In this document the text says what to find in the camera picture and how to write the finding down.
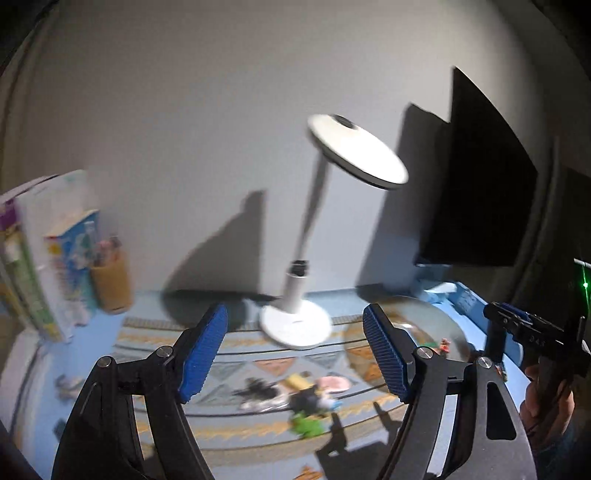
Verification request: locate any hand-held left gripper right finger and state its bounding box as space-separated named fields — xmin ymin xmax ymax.
xmin=362 ymin=303 xmax=539 ymax=480

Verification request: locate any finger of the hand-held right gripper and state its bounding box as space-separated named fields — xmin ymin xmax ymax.
xmin=484 ymin=302 xmax=536 ymax=337

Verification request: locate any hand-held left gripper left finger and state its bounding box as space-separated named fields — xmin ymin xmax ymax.
xmin=51 ymin=303 xmax=229 ymax=480

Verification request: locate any pink toy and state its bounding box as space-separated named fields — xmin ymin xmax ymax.
xmin=318 ymin=376 xmax=354 ymax=394

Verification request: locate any small black toy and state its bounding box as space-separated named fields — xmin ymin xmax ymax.
xmin=233 ymin=377 xmax=284 ymax=411

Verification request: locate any black-haired figurine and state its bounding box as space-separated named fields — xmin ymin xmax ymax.
xmin=288 ymin=388 xmax=342 ymax=414

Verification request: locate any green plant toy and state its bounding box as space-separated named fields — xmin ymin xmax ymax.
xmin=291 ymin=414 xmax=326 ymax=438

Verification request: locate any person's right hand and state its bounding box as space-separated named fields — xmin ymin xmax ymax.
xmin=519 ymin=362 xmax=578 ymax=444

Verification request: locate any white desk lamp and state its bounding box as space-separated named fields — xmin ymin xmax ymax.
xmin=259 ymin=113 xmax=411 ymax=350

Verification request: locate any patterned woven table mat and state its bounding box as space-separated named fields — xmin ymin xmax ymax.
xmin=0 ymin=288 xmax=522 ymax=480

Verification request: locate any brown pen holder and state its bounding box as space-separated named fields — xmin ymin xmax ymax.
xmin=90 ymin=251 xmax=134 ymax=315

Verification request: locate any black monitor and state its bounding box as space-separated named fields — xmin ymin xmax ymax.
xmin=413 ymin=66 xmax=540 ymax=268

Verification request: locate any blue white carton box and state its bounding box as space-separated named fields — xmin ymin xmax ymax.
xmin=44 ymin=209 xmax=102 ymax=326

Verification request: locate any large white box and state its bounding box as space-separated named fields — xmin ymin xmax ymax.
xmin=0 ymin=170 xmax=93 ymax=342

